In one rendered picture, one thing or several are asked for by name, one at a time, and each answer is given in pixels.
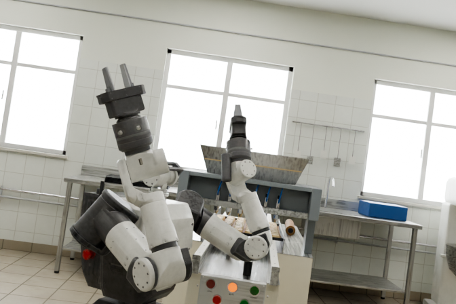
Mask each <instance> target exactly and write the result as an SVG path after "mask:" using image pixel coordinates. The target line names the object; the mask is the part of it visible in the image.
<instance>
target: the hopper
mask: <svg viewBox="0 0 456 304"><path fill-rule="evenodd" d="M200 147H201V150H202V155H203V158H204V162H205V165H206V170H207V172H208V173H213V174H221V154H223V153H227V152H226V148H224V147H215V146H210V145H200ZM251 161H252V162H253V163H254V164H255V166H256V174H255V175H254V176H253V177H252V178H251V179H256V180H262V181H271V182H276V183H285V184H290V185H296V183H297V181H298V179H299V177H300V176H301V174H302V172H303V171H304V169H305V167H306V165H307V163H308V161H309V159H303V158H298V157H289V156H283V155H274V154H268V153H259V152H254V151H251Z"/></svg>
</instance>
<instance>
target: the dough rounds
mask: <svg viewBox="0 0 456 304"><path fill-rule="evenodd" d="M217 216H218V217H219V218H220V219H221V220H223V221H225V222H226V223H227V224H229V225H231V226H232V227H234V228H235V229H237V230H238V231H240V232H242V233H250V231H249V228H248V226H247V223H246V219H245V218H240V217H238V218H237V220H236V219H235V217H234V216H228V217H227V218H225V215H221V214H218V215H217ZM269 225H270V226H269V228H270V232H271V235H272V237H275V238H281V235H280V230H279V227H278V226H277V225H276V223H273V222H269Z"/></svg>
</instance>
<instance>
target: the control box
mask: <svg viewBox="0 0 456 304"><path fill-rule="evenodd" d="M208 280H214V282H215V286H214V288H208V287H207V285H206V282H207V281H208ZM230 283H234V284H236V286H237V290H236V291H235V292H231V291H230V290H229V289H228V286H229V284H230ZM253 286H256V287H257V288H258V289H259V293H258V294H257V295H252V294H251V293H250V289H251V288H252V287H253ZM266 286H267V283H264V282H256V281H252V280H243V279H238V278H230V277H225V276H221V275H212V274H207V273H202V274H201V279H200V284H199V293H198V298H197V304H214V303H213V297H214V296H216V295H218V296H219V297H220V298H221V302H220V303H219V304H240V302H241V301H242V300H247V302H248V304H264V301H265V291H266Z"/></svg>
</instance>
